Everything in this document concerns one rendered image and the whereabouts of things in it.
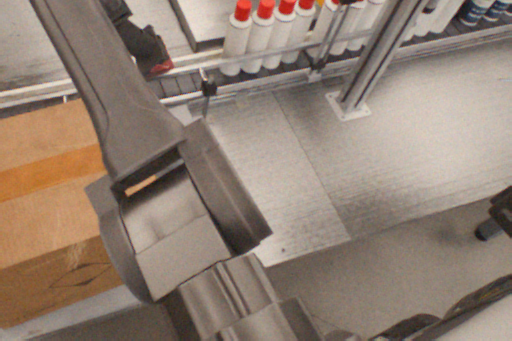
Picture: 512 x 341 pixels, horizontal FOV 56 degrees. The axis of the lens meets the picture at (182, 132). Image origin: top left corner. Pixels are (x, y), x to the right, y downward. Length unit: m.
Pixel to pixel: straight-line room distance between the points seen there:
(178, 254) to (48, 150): 0.48
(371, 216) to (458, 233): 1.18
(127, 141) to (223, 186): 0.08
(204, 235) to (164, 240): 0.03
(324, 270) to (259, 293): 1.67
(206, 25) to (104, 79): 0.94
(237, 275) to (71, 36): 0.21
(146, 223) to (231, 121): 0.84
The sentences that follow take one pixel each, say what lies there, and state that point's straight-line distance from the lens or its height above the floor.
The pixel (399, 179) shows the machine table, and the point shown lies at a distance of 1.20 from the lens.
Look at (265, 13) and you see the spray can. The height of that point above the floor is 1.07.
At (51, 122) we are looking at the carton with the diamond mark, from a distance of 0.79.
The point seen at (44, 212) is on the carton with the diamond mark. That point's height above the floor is 1.12.
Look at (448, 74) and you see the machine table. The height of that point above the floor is 0.83.
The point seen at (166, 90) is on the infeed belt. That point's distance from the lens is 1.12.
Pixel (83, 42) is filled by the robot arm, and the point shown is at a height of 1.49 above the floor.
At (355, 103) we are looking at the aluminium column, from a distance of 1.24.
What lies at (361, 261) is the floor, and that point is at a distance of 2.03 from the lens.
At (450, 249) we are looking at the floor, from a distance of 2.22.
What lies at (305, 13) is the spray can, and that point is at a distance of 1.12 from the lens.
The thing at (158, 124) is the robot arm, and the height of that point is 1.48.
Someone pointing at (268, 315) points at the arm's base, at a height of 1.49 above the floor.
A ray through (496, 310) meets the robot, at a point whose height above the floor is 1.52.
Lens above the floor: 1.75
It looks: 56 degrees down
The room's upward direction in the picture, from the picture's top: 7 degrees clockwise
